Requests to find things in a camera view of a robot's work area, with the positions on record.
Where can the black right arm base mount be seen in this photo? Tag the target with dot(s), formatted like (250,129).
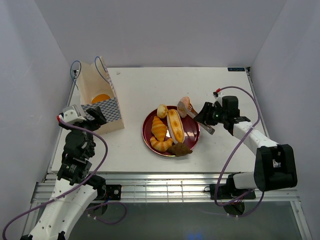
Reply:
(224,192)

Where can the long toasted bread roll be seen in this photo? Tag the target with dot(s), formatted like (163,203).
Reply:
(175,126)

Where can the aluminium table frame rail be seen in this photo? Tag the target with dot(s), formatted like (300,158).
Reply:
(161,188)

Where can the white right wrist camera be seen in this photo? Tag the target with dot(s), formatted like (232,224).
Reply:
(218,95)

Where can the upper golden croissant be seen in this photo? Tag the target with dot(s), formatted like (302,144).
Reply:
(158,129)

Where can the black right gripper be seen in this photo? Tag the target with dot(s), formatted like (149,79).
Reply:
(203,117)

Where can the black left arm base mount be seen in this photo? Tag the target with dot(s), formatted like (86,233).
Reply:
(111,192)

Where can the blue checkered paper bag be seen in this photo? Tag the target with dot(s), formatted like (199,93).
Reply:
(94,88)

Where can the dark red round plate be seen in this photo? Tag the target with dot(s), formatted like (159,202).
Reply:
(191,133)

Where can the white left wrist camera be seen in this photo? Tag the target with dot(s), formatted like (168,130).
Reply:
(70,115)

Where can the pink sugared donut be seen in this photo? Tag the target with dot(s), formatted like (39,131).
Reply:
(182,105)

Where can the brown chocolate pastry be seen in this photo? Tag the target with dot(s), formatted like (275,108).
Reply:
(179,149)

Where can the small round yellow bun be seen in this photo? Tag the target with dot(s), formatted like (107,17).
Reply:
(162,111)

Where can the orange frosted ring donut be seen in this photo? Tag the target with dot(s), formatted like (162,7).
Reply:
(100,98)

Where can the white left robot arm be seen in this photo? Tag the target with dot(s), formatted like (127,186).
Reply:
(74,187)

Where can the dark label sticker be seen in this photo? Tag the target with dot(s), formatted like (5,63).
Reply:
(236,69)

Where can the metal serving tongs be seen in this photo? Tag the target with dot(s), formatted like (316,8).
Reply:
(191,112)

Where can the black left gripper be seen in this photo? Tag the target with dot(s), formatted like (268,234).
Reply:
(101,118)

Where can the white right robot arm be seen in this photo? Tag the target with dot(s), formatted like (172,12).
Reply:
(274,166)

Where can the lower golden croissant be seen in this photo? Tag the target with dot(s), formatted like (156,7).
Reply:
(161,146)

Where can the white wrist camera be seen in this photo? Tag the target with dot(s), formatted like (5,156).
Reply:
(70,115)
(218,95)

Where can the golden croissant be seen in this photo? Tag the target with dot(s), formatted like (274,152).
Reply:
(161,146)
(158,129)

